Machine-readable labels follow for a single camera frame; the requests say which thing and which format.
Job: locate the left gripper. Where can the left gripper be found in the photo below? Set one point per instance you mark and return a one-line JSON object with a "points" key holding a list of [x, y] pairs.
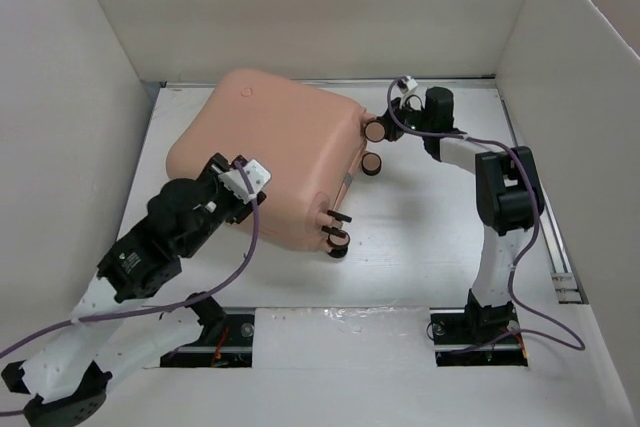
{"points": [[222, 165]]}

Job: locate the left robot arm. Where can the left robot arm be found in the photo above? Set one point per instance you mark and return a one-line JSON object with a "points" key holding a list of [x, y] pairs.
{"points": [[112, 331]]}

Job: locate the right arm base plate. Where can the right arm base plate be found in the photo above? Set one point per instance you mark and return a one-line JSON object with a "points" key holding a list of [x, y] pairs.
{"points": [[456, 345]]}

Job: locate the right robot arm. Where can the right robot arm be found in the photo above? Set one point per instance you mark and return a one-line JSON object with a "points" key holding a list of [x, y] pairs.
{"points": [[507, 197]]}

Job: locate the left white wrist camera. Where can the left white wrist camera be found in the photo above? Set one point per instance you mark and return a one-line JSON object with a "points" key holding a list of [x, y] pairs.
{"points": [[246, 179]]}

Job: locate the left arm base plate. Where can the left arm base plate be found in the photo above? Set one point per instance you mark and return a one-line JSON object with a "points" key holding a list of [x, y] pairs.
{"points": [[231, 348]]}

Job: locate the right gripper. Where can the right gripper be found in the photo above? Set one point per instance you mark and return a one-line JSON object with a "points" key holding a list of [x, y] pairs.
{"points": [[391, 128]]}

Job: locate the pink suitcase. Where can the pink suitcase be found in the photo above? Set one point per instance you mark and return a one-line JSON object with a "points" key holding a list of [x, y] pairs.
{"points": [[311, 141]]}

